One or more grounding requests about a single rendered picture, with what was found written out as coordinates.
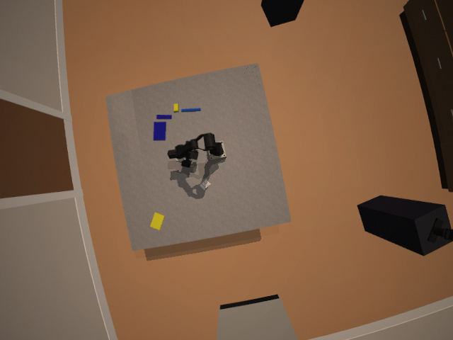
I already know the yellow flat plate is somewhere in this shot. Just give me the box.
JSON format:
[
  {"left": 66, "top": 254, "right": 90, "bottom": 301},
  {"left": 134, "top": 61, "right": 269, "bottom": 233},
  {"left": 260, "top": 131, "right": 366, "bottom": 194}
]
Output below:
[{"left": 150, "top": 212, "right": 165, "bottom": 231}]

